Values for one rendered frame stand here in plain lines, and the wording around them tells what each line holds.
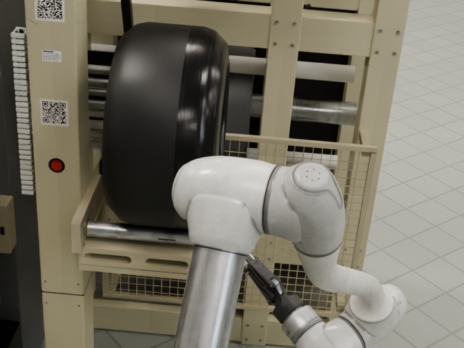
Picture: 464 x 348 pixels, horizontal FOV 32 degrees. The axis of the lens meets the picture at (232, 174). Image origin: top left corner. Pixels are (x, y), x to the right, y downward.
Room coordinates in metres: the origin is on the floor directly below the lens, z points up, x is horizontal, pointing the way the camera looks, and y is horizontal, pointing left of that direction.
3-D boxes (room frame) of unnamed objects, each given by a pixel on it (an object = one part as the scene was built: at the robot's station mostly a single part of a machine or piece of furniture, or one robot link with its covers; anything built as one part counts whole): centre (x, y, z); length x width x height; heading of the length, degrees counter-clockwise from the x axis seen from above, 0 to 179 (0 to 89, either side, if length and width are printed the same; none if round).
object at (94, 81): (2.40, 0.44, 1.05); 0.20 x 0.15 x 0.30; 89
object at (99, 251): (1.87, 0.23, 0.84); 0.36 x 0.09 x 0.06; 89
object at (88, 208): (2.01, 0.40, 0.90); 0.40 x 0.03 x 0.10; 179
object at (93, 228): (1.87, 0.22, 0.90); 0.35 x 0.05 x 0.05; 89
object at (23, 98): (1.97, 0.57, 1.19); 0.05 x 0.04 x 0.48; 179
